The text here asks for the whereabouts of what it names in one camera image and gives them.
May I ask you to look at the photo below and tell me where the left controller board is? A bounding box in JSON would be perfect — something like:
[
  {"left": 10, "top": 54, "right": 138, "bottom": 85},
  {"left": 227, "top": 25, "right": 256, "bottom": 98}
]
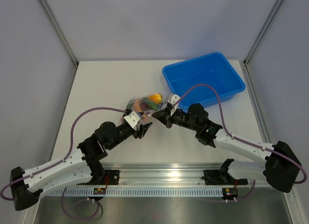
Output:
[{"left": 93, "top": 188, "right": 106, "bottom": 195}]

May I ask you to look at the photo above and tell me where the aluminium frame post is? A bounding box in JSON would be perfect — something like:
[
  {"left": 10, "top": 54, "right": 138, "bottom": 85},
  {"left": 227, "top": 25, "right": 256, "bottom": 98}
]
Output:
[
  {"left": 38, "top": 0, "right": 79, "bottom": 68},
  {"left": 243, "top": 0, "right": 285, "bottom": 67}
]

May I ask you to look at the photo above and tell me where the left aluminium frame post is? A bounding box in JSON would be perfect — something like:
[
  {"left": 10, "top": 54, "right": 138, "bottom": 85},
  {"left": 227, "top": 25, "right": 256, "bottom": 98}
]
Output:
[{"left": 38, "top": 0, "right": 79, "bottom": 68}]

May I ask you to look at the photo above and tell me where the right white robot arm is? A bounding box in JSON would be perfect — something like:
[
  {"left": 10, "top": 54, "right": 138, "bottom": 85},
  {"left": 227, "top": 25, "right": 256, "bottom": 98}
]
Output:
[{"left": 152, "top": 104, "right": 301, "bottom": 193}]

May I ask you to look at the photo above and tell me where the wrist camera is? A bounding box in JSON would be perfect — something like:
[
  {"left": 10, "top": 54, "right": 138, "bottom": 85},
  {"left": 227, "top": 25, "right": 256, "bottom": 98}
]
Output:
[
  {"left": 168, "top": 94, "right": 181, "bottom": 116},
  {"left": 124, "top": 111, "right": 142, "bottom": 130}
]

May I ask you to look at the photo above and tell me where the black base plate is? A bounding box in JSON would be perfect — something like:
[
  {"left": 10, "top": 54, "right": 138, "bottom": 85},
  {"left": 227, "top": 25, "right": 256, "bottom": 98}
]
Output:
[
  {"left": 79, "top": 169, "right": 120, "bottom": 185},
  {"left": 201, "top": 169, "right": 248, "bottom": 185}
]

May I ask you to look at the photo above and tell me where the right aluminium frame post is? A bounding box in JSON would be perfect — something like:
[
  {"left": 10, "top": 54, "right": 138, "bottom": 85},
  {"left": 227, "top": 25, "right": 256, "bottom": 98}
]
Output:
[{"left": 243, "top": 0, "right": 285, "bottom": 67}]

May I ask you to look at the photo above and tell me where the orange papaya slice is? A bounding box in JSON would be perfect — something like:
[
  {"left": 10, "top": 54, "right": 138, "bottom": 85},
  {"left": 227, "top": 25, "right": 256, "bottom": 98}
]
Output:
[{"left": 132, "top": 100, "right": 143, "bottom": 112}]

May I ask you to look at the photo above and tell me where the yellow fake mango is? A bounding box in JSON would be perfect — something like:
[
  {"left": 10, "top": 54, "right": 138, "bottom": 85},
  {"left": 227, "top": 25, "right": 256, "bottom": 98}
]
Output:
[{"left": 148, "top": 93, "right": 163, "bottom": 104}]

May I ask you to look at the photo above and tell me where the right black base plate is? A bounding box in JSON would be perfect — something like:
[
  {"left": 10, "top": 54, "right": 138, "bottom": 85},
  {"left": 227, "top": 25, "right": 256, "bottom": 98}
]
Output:
[{"left": 201, "top": 169, "right": 248, "bottom": 185}]

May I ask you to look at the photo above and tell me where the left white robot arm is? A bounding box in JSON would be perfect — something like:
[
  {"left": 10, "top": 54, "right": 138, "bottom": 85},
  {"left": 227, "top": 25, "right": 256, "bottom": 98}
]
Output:
[{"left": 10, "top": 122, "right": 152, "bottom": 211}]

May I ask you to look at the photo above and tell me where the right controller board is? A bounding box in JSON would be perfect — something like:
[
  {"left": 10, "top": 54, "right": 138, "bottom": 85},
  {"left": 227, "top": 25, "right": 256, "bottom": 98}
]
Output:
[{"left": 223, "top": 187, "right": 239, "bottom": 197}]

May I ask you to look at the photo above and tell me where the controller board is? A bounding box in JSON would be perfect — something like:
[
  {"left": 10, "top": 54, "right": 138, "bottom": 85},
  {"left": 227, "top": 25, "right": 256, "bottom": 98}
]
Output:
[
  {"left": 93, "top": 188, "right": 106, "bottom": 195},
  {"left": 223, "top": 187, "right": 239, "bottom": 197}
]

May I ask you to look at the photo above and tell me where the clear zip top bag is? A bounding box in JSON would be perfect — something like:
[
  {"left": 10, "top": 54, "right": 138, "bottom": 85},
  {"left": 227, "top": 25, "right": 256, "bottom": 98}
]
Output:
[{"left": 126, "top": 94, "right": 166, "bottom": 119}]

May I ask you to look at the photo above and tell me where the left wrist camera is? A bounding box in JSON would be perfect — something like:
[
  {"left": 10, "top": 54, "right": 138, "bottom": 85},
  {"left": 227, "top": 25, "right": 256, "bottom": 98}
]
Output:
[{"left": 124, "top": 111, "right": 142, "bottom": 130}]

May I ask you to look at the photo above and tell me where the aluminium mounting rail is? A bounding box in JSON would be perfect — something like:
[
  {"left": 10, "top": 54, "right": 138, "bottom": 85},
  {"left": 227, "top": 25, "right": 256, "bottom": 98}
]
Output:
[{"left": 72, "top": 162, "right": 266, "bottom": 187}]

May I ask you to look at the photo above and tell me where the green fake chili pepper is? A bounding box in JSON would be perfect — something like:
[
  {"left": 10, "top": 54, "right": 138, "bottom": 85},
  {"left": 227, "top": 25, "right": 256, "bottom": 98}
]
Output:
[{"left": 142, "top": 97, "right": 159, "bottom": 111}]

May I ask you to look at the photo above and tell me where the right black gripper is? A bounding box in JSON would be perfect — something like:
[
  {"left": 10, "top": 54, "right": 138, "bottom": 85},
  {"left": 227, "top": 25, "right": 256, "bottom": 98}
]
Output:
[{"left": 153, "top": 105, "right": 200, "bottom": 132}]

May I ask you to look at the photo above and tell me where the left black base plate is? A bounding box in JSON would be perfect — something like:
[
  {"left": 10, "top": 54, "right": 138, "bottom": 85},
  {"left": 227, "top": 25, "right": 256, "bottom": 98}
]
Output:
[{"left": 79, "top": 169, "right": 120, "bottom": 185}]

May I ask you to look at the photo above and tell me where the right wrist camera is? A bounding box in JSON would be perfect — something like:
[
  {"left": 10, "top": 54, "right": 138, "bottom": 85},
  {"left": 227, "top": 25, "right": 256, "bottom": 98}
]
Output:
[{"left": 168, "top": 94, "right": 181, "bottom": 116}]

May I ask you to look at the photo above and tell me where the white slotted cable duct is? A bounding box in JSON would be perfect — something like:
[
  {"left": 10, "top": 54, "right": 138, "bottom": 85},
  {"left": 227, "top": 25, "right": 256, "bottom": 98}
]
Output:
[{"left": 49, "top": 187, "right": 223, "bottom": 197}]

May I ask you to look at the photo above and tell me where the blue plastic bin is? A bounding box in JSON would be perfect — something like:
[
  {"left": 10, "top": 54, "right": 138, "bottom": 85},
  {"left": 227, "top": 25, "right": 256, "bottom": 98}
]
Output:
[{"left": 162, "top": 52, "right": 246, "bottom": 102}]

